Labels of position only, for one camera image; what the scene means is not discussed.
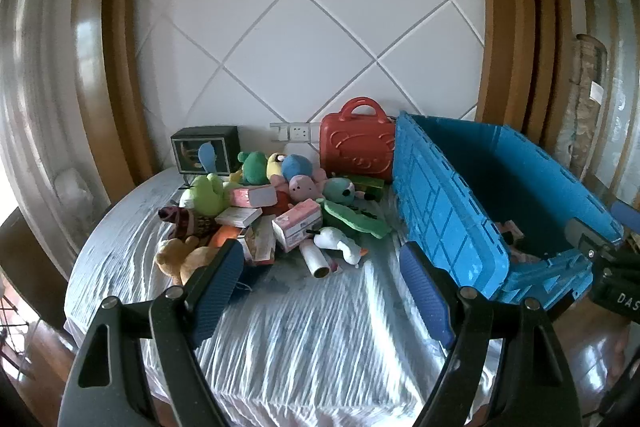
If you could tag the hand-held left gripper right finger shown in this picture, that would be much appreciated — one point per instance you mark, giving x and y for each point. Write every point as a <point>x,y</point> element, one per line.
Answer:
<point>425,302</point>

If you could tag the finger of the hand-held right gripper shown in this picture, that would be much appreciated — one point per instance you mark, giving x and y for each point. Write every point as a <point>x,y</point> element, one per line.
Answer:
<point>592,242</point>
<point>629,213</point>

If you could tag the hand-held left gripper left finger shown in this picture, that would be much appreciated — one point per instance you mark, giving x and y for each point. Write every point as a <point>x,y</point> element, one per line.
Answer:
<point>220,287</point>

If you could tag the white box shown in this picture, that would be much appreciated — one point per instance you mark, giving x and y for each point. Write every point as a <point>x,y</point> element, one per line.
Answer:
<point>237,217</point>

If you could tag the dark patterned plush toy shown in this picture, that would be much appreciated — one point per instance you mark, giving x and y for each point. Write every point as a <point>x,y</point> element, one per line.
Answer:
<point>185,219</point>

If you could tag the blue plastic crate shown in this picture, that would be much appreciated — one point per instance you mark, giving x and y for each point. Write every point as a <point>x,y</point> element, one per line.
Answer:
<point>440,207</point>

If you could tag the white roller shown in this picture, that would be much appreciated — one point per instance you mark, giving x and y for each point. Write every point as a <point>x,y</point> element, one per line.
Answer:
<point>315,259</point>

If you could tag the large pink box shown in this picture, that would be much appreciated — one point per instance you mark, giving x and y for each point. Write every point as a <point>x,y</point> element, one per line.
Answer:
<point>297,224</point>

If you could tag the cloth-covered desktop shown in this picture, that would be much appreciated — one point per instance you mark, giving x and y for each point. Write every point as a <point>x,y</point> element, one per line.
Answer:
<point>310,342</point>

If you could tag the orange packet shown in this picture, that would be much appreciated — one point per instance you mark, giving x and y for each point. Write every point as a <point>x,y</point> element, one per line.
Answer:
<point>222,234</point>

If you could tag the brown teddy bear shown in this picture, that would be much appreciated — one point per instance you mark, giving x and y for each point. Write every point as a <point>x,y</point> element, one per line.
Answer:
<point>175,259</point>

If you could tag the pale pink packet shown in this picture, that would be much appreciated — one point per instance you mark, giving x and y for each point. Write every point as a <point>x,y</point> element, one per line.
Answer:
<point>260,246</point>

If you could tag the pink patterned packet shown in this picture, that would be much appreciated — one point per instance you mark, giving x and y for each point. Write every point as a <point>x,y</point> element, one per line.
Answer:
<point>510,230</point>

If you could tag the light green frog plush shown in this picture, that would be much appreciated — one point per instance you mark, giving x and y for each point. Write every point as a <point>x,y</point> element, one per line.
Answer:
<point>207,196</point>

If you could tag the white goose plush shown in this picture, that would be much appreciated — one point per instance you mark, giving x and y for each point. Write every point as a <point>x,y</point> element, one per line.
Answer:
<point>337,242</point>

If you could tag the flat green plush toy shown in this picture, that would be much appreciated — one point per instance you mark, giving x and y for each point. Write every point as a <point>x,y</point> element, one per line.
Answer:
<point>350,218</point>

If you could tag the dark green plush toy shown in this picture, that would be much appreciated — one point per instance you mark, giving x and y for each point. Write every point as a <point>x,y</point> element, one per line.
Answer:
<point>252,167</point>

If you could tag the green toy block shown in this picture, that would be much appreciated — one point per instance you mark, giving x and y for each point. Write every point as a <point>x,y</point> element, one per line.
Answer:
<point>369,188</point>

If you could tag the pink pig plush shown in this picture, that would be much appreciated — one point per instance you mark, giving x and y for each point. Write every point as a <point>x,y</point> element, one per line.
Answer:
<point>302,188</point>

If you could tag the light blue flat plush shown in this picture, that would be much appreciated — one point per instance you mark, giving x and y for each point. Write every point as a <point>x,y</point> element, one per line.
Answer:
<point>207,157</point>

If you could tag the yellow plush toy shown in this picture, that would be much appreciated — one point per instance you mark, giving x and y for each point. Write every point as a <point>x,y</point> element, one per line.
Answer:
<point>275,164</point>

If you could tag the round blue plush toy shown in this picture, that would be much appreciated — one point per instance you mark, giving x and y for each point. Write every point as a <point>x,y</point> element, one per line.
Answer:
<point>296,167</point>

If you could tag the teal plush toy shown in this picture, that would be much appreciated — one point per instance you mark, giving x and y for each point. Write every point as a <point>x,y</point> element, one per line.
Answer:
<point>337,189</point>

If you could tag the dark picture box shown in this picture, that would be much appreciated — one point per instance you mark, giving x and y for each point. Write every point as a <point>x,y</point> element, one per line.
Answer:
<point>187,147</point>

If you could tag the glass sliding door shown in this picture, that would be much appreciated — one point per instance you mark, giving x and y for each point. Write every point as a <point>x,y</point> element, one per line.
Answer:
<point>620,57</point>

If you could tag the dark wooden furniture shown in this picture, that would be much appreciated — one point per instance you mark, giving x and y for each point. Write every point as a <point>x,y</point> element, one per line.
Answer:
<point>22,247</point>

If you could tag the white wall socket strip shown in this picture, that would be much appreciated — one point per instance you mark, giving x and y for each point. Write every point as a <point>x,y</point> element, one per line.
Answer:
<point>297,132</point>

